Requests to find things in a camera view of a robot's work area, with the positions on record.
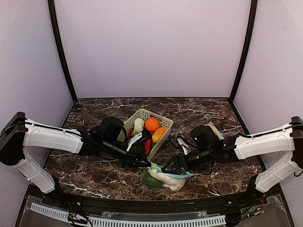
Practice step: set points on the yellow orange mango toy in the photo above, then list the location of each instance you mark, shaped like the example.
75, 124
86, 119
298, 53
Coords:
158, 134

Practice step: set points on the orange toy fruit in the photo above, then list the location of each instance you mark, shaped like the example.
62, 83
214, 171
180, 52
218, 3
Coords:
152, 124

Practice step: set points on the right black frame post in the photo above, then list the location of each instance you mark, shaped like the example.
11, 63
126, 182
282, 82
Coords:
245, 49

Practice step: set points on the black frame post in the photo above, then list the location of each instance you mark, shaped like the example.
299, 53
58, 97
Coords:
60, 50
245, 49

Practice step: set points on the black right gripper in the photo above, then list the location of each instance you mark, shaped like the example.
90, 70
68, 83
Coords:
182, 163

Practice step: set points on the left black frame post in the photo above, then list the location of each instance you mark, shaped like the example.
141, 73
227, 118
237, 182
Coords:
60, 50

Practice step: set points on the white slotted cable duct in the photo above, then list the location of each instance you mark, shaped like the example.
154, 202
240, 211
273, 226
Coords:
128, 220

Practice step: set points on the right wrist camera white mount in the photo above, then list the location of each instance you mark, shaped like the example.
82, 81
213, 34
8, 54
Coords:
179, 143

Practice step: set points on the dark green toy vegetable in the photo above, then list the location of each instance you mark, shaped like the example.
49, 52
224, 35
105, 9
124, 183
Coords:
151, 182

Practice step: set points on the clear zip bag blue zipper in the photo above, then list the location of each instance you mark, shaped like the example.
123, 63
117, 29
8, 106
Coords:
215, 130

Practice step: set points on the red chili pepper toy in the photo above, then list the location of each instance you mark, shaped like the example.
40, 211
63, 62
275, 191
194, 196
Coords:
142, 149

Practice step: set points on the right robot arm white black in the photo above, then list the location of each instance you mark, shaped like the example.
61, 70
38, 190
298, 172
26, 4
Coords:
209, 147

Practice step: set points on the black front rail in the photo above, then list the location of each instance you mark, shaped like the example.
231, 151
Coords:
230, 204

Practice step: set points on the beige perforated plastic basket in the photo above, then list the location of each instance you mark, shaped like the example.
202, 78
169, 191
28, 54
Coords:
144, 115

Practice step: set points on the green white bok choy toy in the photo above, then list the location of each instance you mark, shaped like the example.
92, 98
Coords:
138, 126

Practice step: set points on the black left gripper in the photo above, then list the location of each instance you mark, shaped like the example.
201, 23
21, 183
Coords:
130, 160

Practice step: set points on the spare clear zip bag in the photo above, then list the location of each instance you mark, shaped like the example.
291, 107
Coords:
185, 174

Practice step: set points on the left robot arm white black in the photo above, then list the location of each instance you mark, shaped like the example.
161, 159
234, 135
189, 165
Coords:
22, 132

